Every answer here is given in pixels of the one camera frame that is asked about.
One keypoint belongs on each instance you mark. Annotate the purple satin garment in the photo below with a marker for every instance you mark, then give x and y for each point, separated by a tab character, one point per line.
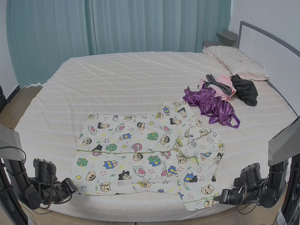
211	104

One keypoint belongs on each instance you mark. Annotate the pale pink pillow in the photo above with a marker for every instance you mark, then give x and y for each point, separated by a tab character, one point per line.
239	62

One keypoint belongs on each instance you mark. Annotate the bed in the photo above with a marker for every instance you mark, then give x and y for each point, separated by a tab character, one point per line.
117	83

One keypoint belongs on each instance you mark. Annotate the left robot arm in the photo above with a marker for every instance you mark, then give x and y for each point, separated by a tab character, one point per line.
30	196

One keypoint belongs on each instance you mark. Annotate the pink and grey garment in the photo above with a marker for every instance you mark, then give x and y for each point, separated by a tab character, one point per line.
222	84

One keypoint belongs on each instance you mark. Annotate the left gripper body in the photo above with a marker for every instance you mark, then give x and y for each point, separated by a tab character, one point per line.
63	190

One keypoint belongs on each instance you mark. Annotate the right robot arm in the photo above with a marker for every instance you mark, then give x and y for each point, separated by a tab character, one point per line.
250	174

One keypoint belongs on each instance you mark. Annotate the grey bedside table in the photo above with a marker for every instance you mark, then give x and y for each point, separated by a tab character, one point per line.
226	37

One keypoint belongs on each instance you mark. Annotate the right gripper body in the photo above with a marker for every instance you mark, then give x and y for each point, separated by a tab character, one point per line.
233	196

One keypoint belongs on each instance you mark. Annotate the blue-green curtain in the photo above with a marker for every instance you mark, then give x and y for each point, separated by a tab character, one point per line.
159	17
46	31

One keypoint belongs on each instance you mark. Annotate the white printed pyjama top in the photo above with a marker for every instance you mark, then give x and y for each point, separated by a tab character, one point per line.
140	158

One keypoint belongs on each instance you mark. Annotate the black garment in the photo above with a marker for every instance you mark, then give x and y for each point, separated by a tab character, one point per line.
246	90

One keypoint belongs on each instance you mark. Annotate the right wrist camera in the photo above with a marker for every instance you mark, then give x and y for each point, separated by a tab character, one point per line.
237	183

